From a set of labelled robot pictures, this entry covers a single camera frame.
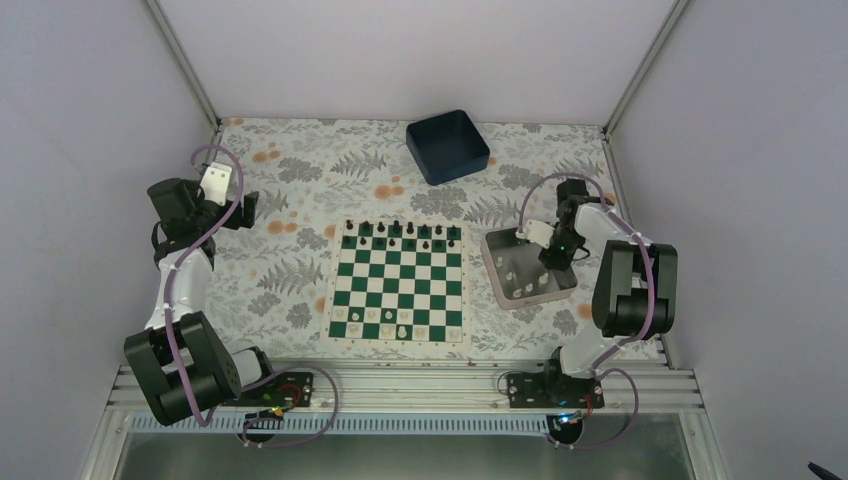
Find white chess rook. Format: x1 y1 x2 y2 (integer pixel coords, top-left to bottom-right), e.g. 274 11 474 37
446 327 462 342

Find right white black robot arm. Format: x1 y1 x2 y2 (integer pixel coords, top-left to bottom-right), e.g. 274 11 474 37
539 179 678 407

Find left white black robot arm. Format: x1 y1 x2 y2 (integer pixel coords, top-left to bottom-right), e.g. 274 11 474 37
124 178 279 426

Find green white chess board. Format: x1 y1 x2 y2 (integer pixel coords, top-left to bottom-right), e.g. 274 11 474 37
320 217 472 351

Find metal tray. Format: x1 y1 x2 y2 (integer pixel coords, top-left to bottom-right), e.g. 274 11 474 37
481 227 578 310

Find floral patterned table mat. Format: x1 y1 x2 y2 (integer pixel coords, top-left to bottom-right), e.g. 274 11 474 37
204 118 615 360

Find dark blue square bin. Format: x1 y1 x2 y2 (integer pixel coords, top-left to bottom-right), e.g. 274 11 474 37
405 109 491 186

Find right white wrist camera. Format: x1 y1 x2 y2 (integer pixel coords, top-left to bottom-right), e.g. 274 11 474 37
516 219 555 249

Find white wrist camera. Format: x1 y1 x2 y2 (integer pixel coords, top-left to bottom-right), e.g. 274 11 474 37
200 162 233 206
516 219 555 249

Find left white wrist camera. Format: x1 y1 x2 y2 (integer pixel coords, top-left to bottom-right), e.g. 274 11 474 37
200 162 233 206

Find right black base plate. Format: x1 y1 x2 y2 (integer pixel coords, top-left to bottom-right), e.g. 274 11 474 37
506 373 605 409

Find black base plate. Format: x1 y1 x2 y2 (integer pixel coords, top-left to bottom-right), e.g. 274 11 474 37
224 371 314 409
506 373 605 409

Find aluminium rail frame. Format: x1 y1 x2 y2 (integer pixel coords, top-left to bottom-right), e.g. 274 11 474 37
82 360 726 479

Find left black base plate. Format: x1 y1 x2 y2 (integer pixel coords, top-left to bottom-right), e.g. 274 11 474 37
224 371 314 409

